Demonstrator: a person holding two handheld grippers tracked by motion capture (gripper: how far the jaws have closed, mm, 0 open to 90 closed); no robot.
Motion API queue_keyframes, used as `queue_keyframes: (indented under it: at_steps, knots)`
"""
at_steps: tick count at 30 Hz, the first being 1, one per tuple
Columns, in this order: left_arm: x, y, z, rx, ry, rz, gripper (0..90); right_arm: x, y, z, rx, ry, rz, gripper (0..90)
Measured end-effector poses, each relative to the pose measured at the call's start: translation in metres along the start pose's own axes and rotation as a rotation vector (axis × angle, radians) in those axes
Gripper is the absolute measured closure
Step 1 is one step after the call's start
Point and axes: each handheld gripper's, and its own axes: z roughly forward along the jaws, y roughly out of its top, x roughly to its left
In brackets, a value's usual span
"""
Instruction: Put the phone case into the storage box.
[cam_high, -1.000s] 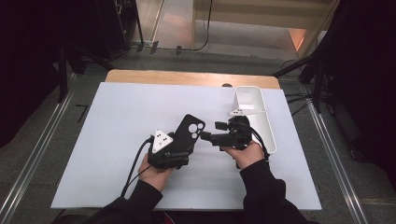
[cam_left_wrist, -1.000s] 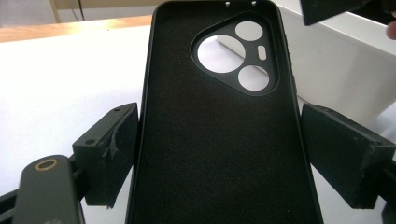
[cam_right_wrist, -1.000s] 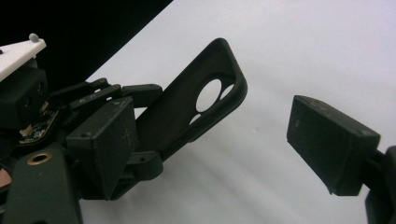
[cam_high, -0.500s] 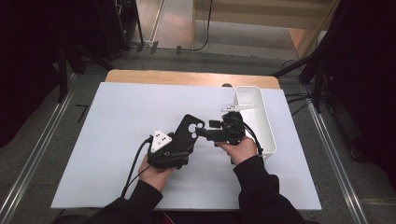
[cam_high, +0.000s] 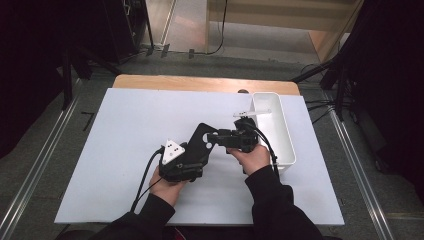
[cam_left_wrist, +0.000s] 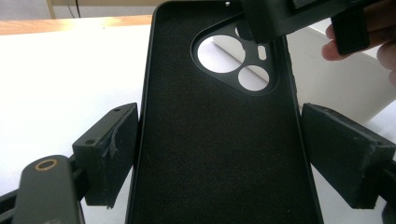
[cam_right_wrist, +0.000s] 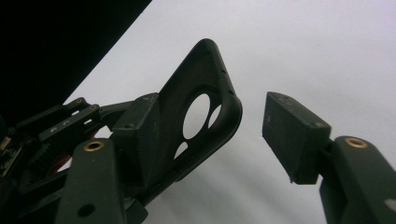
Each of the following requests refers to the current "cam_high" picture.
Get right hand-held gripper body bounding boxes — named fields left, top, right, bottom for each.
left=226, top=108, right=272, bottom=155

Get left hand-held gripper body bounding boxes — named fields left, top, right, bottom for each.
left=158, top=139, right=205, bottom=183

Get white plastic bin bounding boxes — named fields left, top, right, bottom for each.
left=249, top=92, right=297, bottom=175

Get person's left hand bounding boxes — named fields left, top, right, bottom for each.
left=148, top=166, right=188, bottom=208

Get person's right hand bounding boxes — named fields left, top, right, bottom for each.
left=226, top=143, right=272, bottom=176

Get wooden table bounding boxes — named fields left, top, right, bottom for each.
left=112, top=74, right=301, bottom=97

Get white board sheet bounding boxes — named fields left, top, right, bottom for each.
left=54, top=87, right=345, bottom=227

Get black metal stand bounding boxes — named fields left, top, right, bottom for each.
left=289, top=49, right=351, bottom=122
left=59, top=46, right=123, bottom=112

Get beige wooden panel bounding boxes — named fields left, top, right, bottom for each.
left=206, top=0, right=365, bottom=33

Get black equipment cabinet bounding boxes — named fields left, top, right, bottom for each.
left=101, top=0, right=149, bottom=65

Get right hand-held gripper cable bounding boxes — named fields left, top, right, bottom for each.
left=244, top=121, right=282, bottom=180

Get hand-held gripper cable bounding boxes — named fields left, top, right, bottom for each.
left=129, top=148, right=166, bottom=214
left=244, top=121, right=282, bottom=180

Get left hand-held gripper cable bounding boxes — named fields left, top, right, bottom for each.
left=129, top=148, right=166, bottom=214

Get black floor cables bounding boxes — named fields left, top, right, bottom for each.
left=299, top=63, right=339, bottom=125

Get hanging black cable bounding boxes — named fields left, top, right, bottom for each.
left=204, top=0, right=229, bottom=56

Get metal floor rail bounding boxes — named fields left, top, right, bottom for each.
left=0, top=78, right=83, bottom=240
left=328, top=105, right=397, bottom=240

